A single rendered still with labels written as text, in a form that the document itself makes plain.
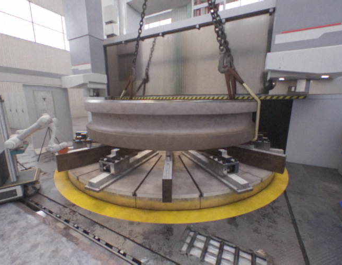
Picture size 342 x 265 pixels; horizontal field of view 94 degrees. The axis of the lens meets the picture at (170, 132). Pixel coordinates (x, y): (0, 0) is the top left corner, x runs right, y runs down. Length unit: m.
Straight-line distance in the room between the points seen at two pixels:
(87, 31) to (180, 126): 4.92
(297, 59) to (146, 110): 2.70
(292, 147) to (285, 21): 3.24
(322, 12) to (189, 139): 3.17
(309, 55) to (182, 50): 3.76
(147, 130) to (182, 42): 3.92
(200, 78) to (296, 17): 2.79
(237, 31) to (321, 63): 2.80
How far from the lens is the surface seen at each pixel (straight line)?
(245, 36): 5.74
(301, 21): 4.25
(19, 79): 6.72
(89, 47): 6.73
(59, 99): 7.29
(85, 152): 4.10
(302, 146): 5.79
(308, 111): 5.65
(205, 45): 5.92
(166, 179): 2.34
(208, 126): 3.20
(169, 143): 2.93
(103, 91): 6.97
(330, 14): 4.33
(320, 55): 3.71
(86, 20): 6.97
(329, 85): 4.73
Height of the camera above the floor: 1.78
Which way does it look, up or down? 12 degrees down
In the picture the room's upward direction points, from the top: straight up
